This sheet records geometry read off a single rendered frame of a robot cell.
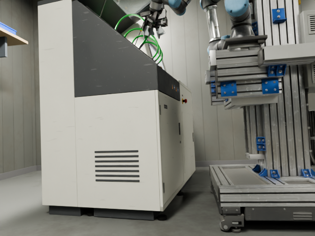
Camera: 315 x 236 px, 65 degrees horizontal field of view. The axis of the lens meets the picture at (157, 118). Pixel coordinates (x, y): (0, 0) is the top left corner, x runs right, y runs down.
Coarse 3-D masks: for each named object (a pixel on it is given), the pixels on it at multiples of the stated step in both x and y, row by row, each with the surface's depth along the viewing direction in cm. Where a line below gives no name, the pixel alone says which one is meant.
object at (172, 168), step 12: (168, 96) 173; (168, 108) 171; (168, 120) 169; (180, 120) 211; (168, 132) 167; (180, 132) 208; (168, 144) 165; (180, 144) 205; (168, 156) 163; (180, 156) 202; (168, 168) 161; (180, 168) 199; (168, 180) 160; (180, 180) 196; (168, 192) 158
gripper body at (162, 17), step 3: (162, 9) 181; (165, 9) 181; (162, 12) 181; (165, 12) 181; (159, 15) 182; (162, 15) 181; (165, 15) 181; (159, 18) 180; (162, 18) 179; (165, 18) 183; (162, 21) 181; (165, 21) 183; (162, 24) 181; (165, 24) 183
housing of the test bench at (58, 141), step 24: (48, 0) 172; (72, 0) 168; (48, 24) 172; (48, 48) 171; (72, 48) 165; (48, 72) 170; (72, 72) 165; (48, 96) 170; (72, 96) 164; (48, 120) 169; (72, 120) 164; (48, 144) 168; (72, 144) 163; (48, 168) 168; (72, 168) 162; (48, 192) 167; (72, 192) 162
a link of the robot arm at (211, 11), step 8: (200, 0) 209; (208, 0) 201; (208, 8) 203; (216, 8) 205; (208, 16) 205; (216, 16) 204; (208, 24) 207; (216, 24) 203; (216, 32) 203; (216, 40) 202; (208, 48) 209; (216, 48) 200
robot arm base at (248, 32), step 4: (236, 24) 142; (240, 24) 141; (244, 24) 140; (248, 24) 141; (232, 28) 145; (236, 28) 142; (240, 28) 140; (244, 28) 140; (248, 28) 140; (232, 32) 144; (236, 32) 142; (240, 32) 140; (244, 32) 139; (248, 32) 139; (252, 32) 141; (232, 36) 143; (236, 36) 140; (240, 36) 139; (244, 36) 138; (248, 36) 138
